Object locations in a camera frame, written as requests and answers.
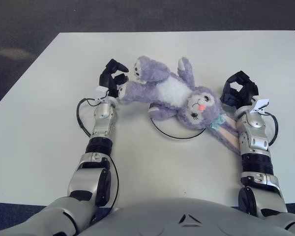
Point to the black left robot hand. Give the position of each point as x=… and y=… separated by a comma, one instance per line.
x=111, y=78

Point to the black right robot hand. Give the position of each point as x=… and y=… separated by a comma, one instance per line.
x=238, y=93

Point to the purple plush bunny doll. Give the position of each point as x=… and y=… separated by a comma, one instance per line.
x=167, y=91

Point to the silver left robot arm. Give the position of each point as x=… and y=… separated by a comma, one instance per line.
x=93, y=157

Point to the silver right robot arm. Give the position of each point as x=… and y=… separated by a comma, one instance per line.
x=255, y=147

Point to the white plate with black rim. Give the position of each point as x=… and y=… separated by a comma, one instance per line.
x=177, y=130

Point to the white left wrist connector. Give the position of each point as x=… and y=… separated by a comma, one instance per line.
x=100, y=89

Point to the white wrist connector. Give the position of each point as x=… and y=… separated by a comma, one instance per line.
x=100, y=89
x=259, y=104

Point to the white right wrist connector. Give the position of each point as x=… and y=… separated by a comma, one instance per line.
x=259, y=104

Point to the grey robot torso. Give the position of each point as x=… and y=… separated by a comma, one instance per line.
x=186, y=218

